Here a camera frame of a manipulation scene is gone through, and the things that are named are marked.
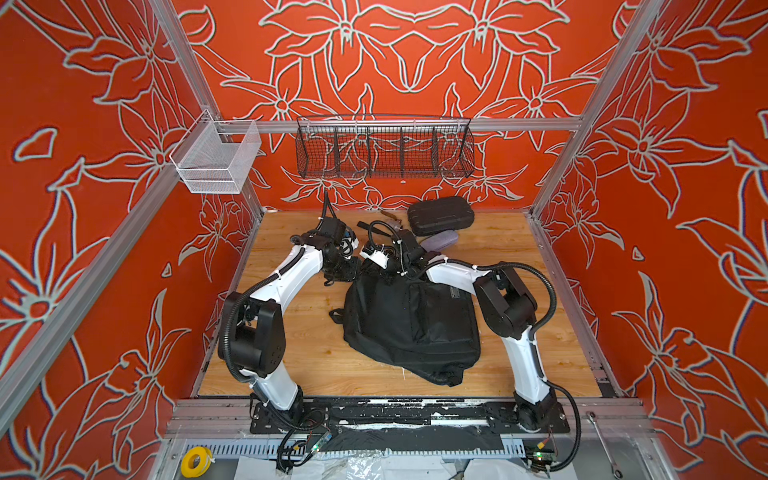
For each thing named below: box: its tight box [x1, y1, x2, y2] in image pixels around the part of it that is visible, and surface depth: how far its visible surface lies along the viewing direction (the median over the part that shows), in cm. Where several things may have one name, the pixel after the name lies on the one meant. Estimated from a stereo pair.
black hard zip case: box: [408, 197, 475, 236], surface depth 113 cm
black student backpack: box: [330, 262, 481, 387], surface depth 86 cm
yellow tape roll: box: [180, 446, 213, 478], surface depth 68 cm
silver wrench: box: [586, 410, 624, 479], surface depth 71 cm
